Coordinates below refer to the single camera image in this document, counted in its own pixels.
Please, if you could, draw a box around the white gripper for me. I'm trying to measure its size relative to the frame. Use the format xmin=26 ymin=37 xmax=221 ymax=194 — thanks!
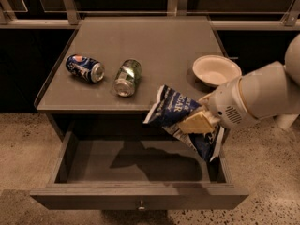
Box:
xmin=178 ymin=77 xmax=259 ymax=134

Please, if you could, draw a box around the blue chip bag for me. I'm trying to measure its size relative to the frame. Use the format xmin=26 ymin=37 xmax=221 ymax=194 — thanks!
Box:
xmin=143 ymin=85 xmax=226 ymax=162

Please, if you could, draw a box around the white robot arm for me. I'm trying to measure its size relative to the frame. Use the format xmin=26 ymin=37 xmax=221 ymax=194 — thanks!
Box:
xmin=178 ymin=36 xmax=300 ymax=133

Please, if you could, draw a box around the grey drawer cabinet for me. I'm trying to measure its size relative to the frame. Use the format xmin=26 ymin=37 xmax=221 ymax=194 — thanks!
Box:
xmin=36 ymin=16 xmax=226 ymax=136

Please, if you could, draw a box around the metal drawer knob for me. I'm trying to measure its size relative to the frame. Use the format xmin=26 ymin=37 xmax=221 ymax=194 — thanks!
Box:
xmin=138 ymin=200 xmax=146 ymax=211

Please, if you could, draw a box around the open grey top drawer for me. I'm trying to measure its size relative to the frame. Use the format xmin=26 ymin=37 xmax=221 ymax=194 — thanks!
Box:
xmin=30 ymin=122 xmax=248 ymax=211

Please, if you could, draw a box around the white bowl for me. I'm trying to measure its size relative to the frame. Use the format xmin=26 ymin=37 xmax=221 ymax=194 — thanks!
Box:
xmin=192 ymin=55 xmax=242 ymax=87

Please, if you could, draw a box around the green soda can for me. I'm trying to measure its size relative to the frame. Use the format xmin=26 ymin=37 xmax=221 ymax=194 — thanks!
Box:
xmin=113 ymin=59 xmax=142 ymax=98

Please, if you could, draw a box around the blue soda can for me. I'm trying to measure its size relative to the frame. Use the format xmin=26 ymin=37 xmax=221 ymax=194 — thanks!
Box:
xmin=66 ymin=54 xmax=105 ymax=83

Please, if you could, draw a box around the metal railing frame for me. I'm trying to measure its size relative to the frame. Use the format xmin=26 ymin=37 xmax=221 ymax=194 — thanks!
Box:
xmin=1 ymin=0 xmax=300 ymax=31

